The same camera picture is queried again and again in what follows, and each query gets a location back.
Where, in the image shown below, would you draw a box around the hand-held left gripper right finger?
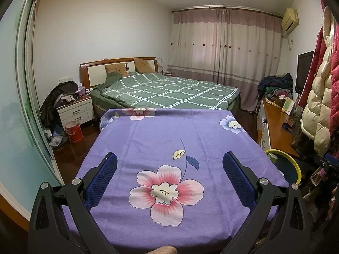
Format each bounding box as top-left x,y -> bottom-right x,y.
220,152 -> 311,254

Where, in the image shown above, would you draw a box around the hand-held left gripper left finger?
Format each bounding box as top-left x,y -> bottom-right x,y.
28,152 -> 118,254

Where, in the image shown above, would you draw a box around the yellow rimmed trash bin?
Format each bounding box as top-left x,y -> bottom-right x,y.
264,149 -> 301,186

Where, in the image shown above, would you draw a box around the red bucket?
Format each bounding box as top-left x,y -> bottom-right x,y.
65,120 -> 84,143

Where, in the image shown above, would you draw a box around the purple floral tablecloth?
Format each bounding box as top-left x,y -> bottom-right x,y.
62,108 -> 290,253

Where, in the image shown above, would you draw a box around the crumpled plastic bags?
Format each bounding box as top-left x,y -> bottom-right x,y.
45,130 -> 68,149

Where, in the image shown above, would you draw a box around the wooden sideboard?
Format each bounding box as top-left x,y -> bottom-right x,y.
258,97 -> 301,156

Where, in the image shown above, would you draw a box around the white nightstand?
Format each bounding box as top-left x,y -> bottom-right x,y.
57,95 -> 95,130

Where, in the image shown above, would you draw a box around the pile of small clothes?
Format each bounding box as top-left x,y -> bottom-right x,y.
60,85 -> 92,102

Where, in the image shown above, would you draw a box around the dark jacket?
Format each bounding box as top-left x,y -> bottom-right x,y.
40,81 -> 78,127

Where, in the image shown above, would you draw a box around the pink dotted cloth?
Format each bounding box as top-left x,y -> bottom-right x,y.
154,246 -> 177,254

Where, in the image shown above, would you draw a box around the pile of dark clothes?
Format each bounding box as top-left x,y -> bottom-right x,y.
257,73 -> 294,101

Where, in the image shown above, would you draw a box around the black television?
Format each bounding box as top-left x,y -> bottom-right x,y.
295,50 -> 315,94

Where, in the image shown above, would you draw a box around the wooden bed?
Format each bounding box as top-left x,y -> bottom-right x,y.
79,57 -> 242,117

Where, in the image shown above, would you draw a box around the green checked duvet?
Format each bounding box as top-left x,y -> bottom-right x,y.
90,71 -> 241,110

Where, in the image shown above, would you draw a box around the brown pillow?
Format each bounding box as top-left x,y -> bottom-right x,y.
104,64 -> 129,77
133,58 -> 155,73

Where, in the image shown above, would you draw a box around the frosted glass wardrobe door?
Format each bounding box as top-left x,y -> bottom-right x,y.
0,0 -> 65,191

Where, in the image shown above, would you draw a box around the pink beige curtain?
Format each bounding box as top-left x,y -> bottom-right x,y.
168,7 -> 282,112

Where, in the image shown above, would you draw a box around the beige air conditioner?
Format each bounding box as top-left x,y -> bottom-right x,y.
281,8 -> 300,32

